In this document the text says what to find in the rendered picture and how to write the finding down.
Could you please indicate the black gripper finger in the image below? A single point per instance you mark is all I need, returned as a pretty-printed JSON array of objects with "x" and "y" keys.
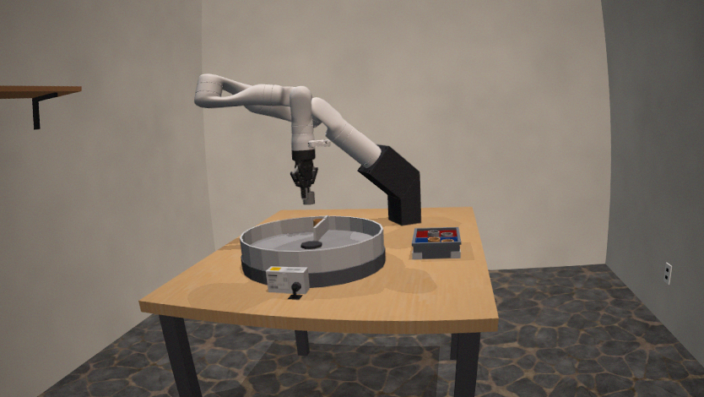
[
  {"x": 299, "y": 182},
  {"x": 312, "y": 177}
]

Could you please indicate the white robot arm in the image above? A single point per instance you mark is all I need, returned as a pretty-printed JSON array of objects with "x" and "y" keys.
[{"x": 278, "y": 101}]

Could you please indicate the grey round turntable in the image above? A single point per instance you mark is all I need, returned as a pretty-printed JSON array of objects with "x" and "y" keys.
[{"x": 354, "y": 250}]

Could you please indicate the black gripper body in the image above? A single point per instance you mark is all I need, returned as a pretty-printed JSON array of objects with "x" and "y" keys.
[{"x": 303, "y": 158}]

